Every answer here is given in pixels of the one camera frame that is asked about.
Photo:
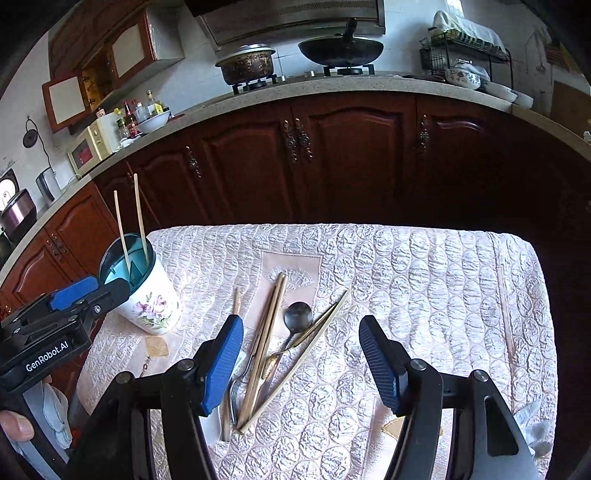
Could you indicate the large white bowl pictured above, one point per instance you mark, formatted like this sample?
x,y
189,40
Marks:
x,y
154,122

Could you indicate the speckled stone countertop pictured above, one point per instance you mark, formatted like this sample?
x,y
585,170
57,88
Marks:
x,y
369,83

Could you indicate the red-brown wooden base cabinet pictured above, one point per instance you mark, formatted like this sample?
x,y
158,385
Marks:
x,y
360,152

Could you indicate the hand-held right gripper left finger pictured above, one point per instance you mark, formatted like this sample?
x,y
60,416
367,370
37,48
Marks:
x,y
224,364

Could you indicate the wooden board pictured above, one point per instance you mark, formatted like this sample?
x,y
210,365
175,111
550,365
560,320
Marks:
x,y
570,106

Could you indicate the red label sauce bottle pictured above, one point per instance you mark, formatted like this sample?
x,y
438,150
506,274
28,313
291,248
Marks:
x,y
130,121

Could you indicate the blackened metal pot with lid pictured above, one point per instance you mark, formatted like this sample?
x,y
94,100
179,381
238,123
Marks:
x,y
244,62

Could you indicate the wooden wall cabinet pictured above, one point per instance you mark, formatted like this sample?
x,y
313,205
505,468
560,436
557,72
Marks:
x,y
134,50

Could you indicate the rice cooker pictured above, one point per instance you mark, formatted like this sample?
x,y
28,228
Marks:
x,y
16,207

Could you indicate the floral ceramic bowl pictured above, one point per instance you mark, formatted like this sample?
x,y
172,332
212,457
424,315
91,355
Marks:
x,y
464,77

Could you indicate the black hanging ladle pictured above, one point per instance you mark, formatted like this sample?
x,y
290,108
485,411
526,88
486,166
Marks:
x,y
30,137

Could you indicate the white cloth on rack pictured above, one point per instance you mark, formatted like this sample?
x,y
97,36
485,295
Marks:
x,y
475,30

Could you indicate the light bamboo chopstick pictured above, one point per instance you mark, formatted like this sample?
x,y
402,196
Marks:
x,y
300,355
141,217
235,304
325,318
505,309
121,226

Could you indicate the black wok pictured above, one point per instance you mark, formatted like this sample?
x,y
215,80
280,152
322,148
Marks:
x,y
341,48

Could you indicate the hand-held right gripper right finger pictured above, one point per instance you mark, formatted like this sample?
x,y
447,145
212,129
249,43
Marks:
x,y
378,364

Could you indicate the steel range hood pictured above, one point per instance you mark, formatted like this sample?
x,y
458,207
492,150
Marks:
x,y
295,18

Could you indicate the person's left hand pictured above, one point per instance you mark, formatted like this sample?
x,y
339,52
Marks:
x,y
14,424

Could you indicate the metal fork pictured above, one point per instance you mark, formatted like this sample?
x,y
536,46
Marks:
x,y
239,392

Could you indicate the gas stove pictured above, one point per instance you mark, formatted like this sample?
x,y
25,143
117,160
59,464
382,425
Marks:
x,y
304,76

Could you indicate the plain white bowl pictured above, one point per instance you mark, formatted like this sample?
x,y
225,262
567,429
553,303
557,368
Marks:
x,y
524,99
498,91

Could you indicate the quilted cream tablecloth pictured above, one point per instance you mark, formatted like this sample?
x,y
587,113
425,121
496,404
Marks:
x,y
415,286

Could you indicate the teal utensil holder cup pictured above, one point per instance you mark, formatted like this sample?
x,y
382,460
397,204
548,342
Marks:
x,y
152,300

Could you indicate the steel electric kettle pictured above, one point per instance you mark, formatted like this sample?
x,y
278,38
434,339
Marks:
x,y
47,184

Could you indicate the cream microwave oven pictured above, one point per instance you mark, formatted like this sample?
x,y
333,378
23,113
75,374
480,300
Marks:
x,y
92,147

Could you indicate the yellow oil bottle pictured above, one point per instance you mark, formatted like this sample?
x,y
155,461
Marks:
x,y
151,104

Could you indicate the metal spoon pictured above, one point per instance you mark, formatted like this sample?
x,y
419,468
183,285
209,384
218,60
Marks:
x,y
298,316

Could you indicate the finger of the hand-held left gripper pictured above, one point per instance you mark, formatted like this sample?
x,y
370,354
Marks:
x,y
74,294
113,295

